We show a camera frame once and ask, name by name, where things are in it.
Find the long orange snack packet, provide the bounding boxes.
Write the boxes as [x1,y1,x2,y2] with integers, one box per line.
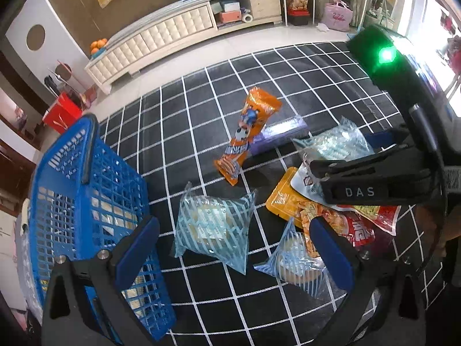
[214,86,283,187]

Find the red snack packet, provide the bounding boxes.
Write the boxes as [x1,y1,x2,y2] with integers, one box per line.
[337,205,402,249]

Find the pink bag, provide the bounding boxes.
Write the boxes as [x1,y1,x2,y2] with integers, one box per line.
[322,1,353,31]

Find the blue plastic basket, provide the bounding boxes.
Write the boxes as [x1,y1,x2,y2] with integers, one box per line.
[28,113,177,343]

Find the white cartoon snack packet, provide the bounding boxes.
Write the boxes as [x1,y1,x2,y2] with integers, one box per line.
[290,159,346,210]

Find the cream tv cabinet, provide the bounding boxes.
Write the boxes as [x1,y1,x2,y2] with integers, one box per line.
[84,0,282,94]

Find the chips print snack packet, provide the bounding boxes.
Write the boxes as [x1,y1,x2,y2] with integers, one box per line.
[299,202,348,260]

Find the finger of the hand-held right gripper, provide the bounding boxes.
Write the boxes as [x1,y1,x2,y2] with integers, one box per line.
[362,124,418,152]
[309,143,434,206]

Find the clear teal print packet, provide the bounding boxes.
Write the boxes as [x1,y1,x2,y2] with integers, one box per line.
[292,116,375,166]

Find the striped clear bread packet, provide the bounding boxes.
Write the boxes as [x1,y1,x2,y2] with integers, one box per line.
[253,217,337,301]
[174,182,258,274]

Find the purple box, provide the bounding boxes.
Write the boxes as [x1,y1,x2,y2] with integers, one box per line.
[248,114,309,156]

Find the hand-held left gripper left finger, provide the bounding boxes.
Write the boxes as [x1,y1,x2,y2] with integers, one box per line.
[43,215,161,346]

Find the standing mirror white frame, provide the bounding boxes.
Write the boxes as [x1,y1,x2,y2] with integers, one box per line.
[362,0,402,31]

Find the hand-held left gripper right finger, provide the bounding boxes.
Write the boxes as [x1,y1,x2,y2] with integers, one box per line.
[309,216,427,346]

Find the red black box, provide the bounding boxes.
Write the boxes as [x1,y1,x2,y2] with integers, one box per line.
[288,10,310,26]

